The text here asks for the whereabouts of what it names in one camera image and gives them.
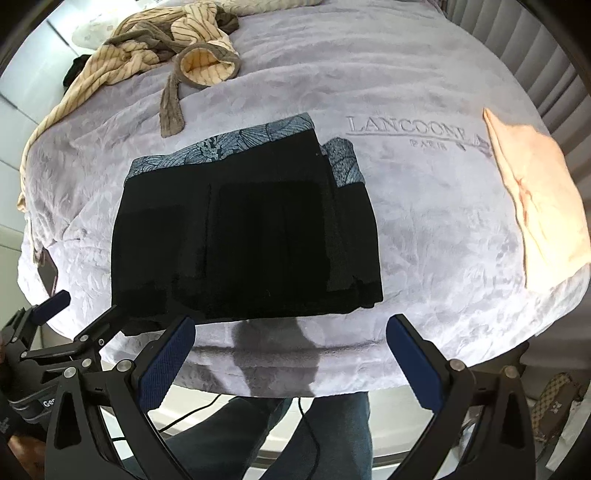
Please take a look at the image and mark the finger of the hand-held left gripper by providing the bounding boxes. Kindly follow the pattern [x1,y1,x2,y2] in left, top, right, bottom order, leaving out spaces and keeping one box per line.
[0,290,71,365]
[21,305,134,384]

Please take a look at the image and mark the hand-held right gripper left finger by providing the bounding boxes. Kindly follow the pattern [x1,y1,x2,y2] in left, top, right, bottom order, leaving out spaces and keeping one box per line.
[44,316,195,480]

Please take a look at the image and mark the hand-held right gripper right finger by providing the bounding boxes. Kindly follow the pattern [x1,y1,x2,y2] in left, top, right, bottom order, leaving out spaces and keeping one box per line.
[387,314,536,480]

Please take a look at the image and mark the black pants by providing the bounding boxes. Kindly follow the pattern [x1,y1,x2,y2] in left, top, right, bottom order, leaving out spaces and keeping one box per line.
[111,113,386,335]

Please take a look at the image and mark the person's left forearm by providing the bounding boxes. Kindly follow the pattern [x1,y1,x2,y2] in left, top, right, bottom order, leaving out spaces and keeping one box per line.
[0,431,47,480]

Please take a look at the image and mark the dark flat device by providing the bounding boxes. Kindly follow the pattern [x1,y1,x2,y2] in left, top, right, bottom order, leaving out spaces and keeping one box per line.
[39,247,61,296]

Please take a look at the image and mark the person's legs in jeans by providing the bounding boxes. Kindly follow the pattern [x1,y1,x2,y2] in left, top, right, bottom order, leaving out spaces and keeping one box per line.
[124,392,375,480]

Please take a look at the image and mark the brown patterned bag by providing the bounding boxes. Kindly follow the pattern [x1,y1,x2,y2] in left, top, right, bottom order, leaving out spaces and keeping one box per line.
[529,373,585,446]

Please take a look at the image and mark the lavender plush blanket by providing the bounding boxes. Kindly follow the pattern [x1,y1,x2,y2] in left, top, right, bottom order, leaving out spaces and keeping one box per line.
[16,0,591,400]

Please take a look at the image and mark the peach cloth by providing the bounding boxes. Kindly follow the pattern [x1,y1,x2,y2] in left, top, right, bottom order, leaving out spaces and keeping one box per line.
[482,107,591,292]

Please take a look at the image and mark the dark cloth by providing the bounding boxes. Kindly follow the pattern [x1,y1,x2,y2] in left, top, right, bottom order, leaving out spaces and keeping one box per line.
[62,54,93,88]

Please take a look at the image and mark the beige striped garment, grey cuffs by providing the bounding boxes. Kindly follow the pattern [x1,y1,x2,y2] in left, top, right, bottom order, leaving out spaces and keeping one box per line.
[17,0,324,213]

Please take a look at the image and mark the white floral pillow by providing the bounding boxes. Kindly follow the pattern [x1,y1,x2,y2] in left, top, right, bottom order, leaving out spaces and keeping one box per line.
[71,4,130,47]

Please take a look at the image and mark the white pleated curtain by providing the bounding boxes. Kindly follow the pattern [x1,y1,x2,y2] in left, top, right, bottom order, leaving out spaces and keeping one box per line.
[434,0,583,125]

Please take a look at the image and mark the black cable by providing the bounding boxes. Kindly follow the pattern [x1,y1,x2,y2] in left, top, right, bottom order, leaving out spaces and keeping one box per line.
[111,394,324,480]

